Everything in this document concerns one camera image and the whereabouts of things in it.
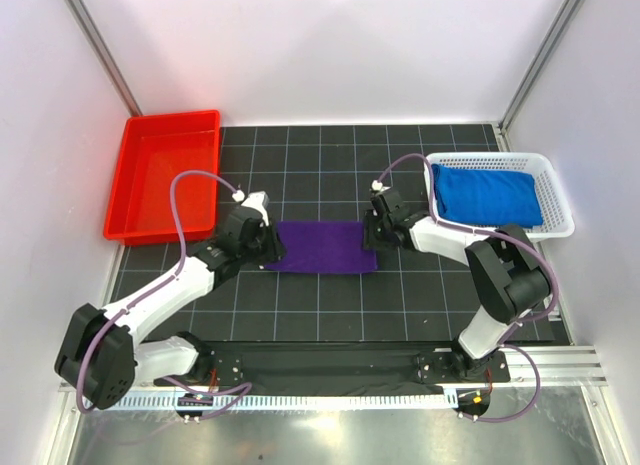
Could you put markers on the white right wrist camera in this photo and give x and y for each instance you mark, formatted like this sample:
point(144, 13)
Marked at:
point(378, 187)

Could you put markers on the aluminium front rail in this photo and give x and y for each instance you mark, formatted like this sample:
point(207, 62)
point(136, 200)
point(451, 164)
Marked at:
point(531, 366)

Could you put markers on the blue towel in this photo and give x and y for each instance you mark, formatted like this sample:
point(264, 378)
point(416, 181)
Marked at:
point(489, 198)

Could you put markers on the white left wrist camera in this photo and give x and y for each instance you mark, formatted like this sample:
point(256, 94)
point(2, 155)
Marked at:
point(257, 201)

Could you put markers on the right aluminium corner post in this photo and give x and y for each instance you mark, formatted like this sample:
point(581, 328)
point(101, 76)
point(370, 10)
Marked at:
point(560, 24)

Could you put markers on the purple towel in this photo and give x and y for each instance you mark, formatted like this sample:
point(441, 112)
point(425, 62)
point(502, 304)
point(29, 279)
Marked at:
point(326, 248)

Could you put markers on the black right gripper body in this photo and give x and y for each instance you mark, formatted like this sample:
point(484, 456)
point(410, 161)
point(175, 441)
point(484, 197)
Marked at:
point(383, 227)

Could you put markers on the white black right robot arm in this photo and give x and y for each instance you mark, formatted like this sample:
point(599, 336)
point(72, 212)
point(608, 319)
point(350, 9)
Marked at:
point(510, 276)

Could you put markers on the red plastic bin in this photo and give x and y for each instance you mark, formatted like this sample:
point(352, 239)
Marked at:
point(154, 150)

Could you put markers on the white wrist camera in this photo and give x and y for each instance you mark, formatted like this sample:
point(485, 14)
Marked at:
point(378, 187)
point(257, 201)

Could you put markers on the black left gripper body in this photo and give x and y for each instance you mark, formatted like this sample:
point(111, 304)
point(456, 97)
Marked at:
point(256, 252)

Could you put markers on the black grid cutting mat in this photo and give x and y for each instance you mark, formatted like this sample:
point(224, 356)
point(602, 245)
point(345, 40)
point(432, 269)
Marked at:
point(323, 173)

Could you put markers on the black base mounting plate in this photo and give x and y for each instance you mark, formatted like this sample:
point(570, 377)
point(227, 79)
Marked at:
point(279, 367)

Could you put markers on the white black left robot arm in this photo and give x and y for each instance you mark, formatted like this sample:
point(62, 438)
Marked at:
point(106, 351)

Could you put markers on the white plastic mesh basket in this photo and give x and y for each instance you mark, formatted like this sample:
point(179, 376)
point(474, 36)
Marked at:
point(557, 216)

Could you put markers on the aluminium corner post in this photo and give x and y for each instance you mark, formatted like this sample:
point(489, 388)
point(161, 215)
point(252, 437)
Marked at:
point(97, 43)
point(560, 24)

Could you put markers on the left aluminium corner post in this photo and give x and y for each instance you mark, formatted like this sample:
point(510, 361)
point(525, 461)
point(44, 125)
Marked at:
point(97, 43)

